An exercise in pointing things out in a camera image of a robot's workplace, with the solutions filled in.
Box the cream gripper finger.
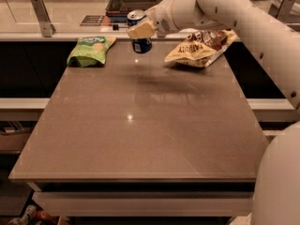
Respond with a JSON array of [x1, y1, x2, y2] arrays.
[[127, 19, 157, 39]]

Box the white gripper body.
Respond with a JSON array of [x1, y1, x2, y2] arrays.
[[145, 0, 180, 36]]

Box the blue pepsi can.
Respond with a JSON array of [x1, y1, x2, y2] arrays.
[[127, 9, 152, 53]]

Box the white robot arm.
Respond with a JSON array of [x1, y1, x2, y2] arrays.
[[127, 0, 300, 225]]

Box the yellow brown chip bag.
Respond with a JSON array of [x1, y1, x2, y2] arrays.
[[165, 30, 237, 68]]

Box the green rice chip bag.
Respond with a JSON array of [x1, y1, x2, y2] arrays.
[[67, 36, 116, 68]]

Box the white drawer front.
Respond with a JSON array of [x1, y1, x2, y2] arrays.
[[33, 192, 252, 217]]

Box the snack packages under table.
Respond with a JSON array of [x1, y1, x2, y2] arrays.
[[7, 205, 57, 225]]

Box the left metal glass bracket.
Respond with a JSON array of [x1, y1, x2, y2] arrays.
[[30, 0, 56, 38]]

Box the right metal glass bracket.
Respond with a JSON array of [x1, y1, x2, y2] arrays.
[[276, 0, 296, 23]]

